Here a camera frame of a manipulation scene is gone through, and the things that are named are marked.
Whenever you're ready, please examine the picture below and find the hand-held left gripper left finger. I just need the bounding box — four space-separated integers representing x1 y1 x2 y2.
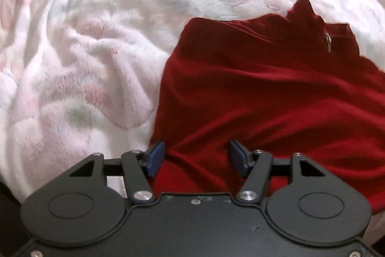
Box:
69 141 166 204

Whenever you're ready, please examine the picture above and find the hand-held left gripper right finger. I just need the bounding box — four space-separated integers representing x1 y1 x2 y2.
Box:
229 140 327 203

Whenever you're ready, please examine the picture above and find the red zip-neck long-sleeve shirt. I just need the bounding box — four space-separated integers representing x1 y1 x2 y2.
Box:
149 0 385 212

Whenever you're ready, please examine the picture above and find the white floral plush blanket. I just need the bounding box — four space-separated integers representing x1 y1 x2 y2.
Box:
0 0 385 204

